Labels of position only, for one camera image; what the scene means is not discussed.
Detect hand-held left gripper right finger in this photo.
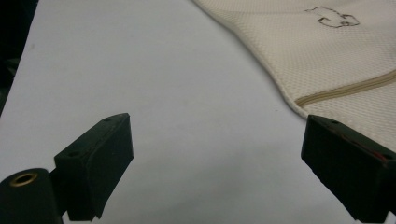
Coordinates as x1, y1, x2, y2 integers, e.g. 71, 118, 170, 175
300, 114, 396, 224

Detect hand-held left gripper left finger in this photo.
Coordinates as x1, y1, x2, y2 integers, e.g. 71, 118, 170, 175
49, 112, 135, 222

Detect cream mesh zippered laundry bag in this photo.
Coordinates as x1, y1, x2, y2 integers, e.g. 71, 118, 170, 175
191, 0, 396, 153

